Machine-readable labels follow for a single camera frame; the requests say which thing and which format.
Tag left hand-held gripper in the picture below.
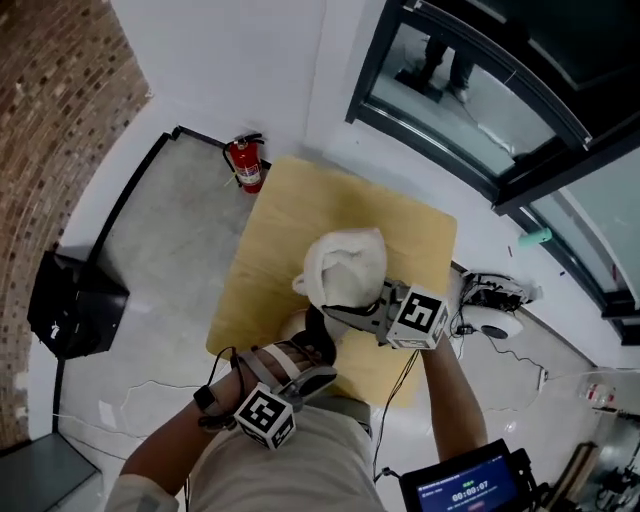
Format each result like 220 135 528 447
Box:
232 344 339 451

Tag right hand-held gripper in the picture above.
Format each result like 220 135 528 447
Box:
319 278 450 352

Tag white fluffy cloth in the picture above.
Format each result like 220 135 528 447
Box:
291 227 390 310

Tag person's right forearm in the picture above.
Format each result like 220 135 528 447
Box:
421 343 489 464

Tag person's left forearm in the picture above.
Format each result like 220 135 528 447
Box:
118 379 242 497

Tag person's left hand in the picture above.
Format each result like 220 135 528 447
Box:
234 343 324 397

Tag person's white shirt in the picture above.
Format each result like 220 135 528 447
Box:
103 394 384 512

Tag person's grey jeans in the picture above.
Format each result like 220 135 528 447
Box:
347 397 375 437

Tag white round device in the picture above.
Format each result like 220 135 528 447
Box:
458 268 545 342

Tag teal roll on floor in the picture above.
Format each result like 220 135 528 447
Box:
517 226 554 250

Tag red fire extinguisher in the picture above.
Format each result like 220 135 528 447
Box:
222 132 266 196

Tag black tablet screen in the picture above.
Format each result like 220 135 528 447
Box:
399 438 521 512

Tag black box on floor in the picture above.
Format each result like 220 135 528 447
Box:
27 248 131 360

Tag clear plastic bottle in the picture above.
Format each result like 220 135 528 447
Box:
578 380 617 407

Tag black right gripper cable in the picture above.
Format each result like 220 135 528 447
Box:
370 348 422 484

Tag dark window frame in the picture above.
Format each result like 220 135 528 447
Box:
344 0 640 347

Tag black tablet mount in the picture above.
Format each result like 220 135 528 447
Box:
509 447 546 506

